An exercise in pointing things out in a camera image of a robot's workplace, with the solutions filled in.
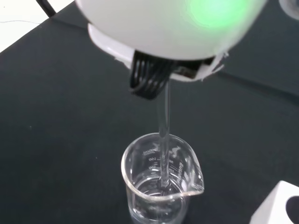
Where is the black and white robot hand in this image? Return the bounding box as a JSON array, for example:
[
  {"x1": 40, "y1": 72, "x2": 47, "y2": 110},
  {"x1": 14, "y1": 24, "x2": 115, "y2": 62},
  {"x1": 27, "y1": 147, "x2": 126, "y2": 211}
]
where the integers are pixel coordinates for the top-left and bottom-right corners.
[{"x1": 74, "y1": 0, "x2": 269, "y2": 100}]

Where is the clear glass beaker with water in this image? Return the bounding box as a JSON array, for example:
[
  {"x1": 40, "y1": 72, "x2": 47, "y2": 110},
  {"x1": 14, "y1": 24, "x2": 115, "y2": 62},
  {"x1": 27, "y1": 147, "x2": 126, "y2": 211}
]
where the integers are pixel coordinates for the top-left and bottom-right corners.
[{"x1": 121, "y1": 132, "x2": 205, "y2": 224}]

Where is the white test tube rack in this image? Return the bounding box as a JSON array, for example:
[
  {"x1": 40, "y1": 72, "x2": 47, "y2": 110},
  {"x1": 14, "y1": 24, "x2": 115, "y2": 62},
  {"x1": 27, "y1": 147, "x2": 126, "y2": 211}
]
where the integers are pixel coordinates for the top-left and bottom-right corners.
[{"x1": 250, "y1": 181, "x2": 299, "y2": 224}]

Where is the black tripod leg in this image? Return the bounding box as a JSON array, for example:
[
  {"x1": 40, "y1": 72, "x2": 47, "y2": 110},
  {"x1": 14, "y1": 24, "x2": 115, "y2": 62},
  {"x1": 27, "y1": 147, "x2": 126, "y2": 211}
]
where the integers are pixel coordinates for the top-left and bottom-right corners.
[{"x1": 36, "y1": 0, "x2": 58, "y2": 18}]

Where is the black bench cloth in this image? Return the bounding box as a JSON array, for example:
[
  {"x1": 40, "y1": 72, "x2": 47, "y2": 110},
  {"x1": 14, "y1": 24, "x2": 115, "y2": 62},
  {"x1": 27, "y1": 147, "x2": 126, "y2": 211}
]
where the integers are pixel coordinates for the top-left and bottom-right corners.
[{"x1": 0, "y1": 0, "x2": 299, "y2": 224}]

